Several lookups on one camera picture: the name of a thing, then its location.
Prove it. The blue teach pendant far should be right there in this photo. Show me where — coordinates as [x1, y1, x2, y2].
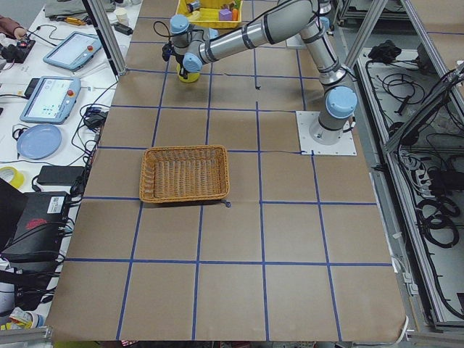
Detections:
[43, 31, 102, 72]

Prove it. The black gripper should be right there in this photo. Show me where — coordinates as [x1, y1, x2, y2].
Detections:
[175, 54, 192, 80]

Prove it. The blue teach pendant near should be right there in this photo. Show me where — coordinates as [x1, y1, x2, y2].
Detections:
[20, 76, 81, 125]

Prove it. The blue plastic plate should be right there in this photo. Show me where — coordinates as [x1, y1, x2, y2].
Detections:
[17, 124, 62, 160]

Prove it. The aluminium frame post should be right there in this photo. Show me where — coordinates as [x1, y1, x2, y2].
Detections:
[83, 0, 127, 77]

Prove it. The white lidded cup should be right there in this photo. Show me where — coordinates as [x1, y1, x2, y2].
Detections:
[114, 7, 129, 26]

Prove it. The brown wicker basket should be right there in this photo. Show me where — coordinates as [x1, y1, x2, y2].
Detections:
[139, 145, 230, 204]

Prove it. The yellow tape roll on desk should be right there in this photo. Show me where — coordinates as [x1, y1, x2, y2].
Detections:
[0, 166, 25, 189]

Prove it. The black power adapter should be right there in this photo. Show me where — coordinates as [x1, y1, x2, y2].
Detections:
[34, 165, 84, 186]

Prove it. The orange toy carrot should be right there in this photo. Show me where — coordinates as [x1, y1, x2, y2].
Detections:
[231, 8, 239, 21]

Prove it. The black computer box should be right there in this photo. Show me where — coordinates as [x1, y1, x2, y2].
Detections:
[1, 180, 70, 263]

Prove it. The purple foam cube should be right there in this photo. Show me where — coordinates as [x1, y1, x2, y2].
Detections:
[218, 8, 233, 22]

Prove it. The blue teach pendant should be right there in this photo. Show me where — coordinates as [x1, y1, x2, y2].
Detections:
[20, 76, 81, 125]
[43, 31, 102, 72]

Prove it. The black labelled can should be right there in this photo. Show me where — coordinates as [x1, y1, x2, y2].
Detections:
[186, 0, 201, 13]

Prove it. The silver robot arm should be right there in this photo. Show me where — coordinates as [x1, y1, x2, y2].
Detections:
[162, 0, 357, 145]

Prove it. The yellow packing tape roll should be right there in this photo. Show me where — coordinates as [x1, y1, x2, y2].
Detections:
[176, 64, 200, 83]

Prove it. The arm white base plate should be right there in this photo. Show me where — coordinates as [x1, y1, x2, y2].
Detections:
[296, 111, 357, 157]
[286, 34, 306, 50]

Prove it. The yellow woven tray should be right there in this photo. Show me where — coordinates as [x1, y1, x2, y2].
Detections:
[176, 0, 243, 29]

